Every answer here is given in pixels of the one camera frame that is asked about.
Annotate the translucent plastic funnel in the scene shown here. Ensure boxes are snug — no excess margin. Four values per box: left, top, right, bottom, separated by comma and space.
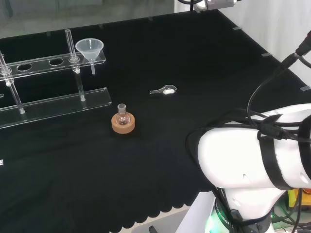
75, 38, 104, 75

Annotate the glass weighing funnel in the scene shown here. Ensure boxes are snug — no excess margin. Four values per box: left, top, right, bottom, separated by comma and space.
149, 84, 177, 96

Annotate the clear acrylic funnel stand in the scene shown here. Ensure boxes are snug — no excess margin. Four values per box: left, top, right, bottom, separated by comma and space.
0, 29, 113, 129

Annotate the black cloth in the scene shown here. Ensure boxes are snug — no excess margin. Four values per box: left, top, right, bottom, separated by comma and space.
0, 9, 311, 233

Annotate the small round-bottom glass flask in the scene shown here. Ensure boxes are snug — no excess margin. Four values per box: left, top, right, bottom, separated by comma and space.
115, 103, 132, 126

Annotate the yellow stop button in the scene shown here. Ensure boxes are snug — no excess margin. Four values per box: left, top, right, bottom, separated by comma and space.
288, 188, 311, 208

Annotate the cork ring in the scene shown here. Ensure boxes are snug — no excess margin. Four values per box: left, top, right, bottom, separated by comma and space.
111, 112, 136, 133

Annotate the grey camera device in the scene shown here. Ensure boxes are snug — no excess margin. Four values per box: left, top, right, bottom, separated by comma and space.
194, 0, 238, 12

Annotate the thick black cable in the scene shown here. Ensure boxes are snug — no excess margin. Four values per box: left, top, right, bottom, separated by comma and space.
247, 30, 311, 136

